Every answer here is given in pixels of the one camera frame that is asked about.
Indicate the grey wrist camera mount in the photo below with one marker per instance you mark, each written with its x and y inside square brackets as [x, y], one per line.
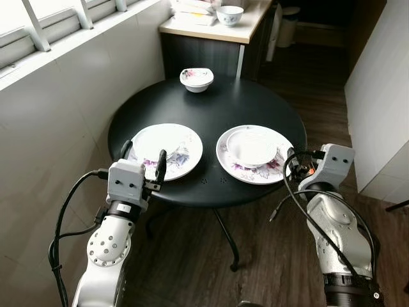
[126, 184]
[332, 163]

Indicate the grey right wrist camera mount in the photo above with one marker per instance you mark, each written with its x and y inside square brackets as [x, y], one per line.
[332, 163]

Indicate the white floral ceramic plate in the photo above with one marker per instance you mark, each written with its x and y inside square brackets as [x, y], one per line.
[255, 176]
[188, 163]

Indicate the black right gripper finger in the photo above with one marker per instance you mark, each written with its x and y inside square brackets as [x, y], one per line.
[292, 161]

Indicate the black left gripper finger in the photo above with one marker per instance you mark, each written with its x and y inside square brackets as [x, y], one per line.
[126, 150]
[161, 166]

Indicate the dark sideboard beige top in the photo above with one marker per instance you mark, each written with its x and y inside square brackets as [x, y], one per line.
[198, 57]

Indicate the blue patterned white bowl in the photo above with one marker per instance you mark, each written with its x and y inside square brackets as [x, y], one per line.
[230, 16]

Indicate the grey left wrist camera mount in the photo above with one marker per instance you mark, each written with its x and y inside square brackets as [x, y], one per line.
[126, 184]

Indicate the small floral ceramic bowl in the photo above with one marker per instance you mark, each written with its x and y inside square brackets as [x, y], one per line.
[197, 80]

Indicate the white ceramic bowl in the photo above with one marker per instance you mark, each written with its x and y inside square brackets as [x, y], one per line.
[252, 147]

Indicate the white stacked bags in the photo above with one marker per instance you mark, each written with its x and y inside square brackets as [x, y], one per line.
[192, 16]

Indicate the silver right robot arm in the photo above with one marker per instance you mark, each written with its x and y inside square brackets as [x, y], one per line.
[339, 236]

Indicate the black round table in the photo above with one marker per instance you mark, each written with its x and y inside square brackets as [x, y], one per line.
[211, 109]

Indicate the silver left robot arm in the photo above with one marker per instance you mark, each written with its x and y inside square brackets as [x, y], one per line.
[105, 256]

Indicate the white plastic bag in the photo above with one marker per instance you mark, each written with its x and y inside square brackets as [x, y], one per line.
[273, 32]

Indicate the white waste bin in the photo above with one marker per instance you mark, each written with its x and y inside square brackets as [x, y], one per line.
[289, 29]

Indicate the black metal furniture leg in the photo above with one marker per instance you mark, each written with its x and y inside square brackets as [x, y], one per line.
[397, 205]

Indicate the white window frame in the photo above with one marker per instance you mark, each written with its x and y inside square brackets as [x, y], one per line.
[38, 32]

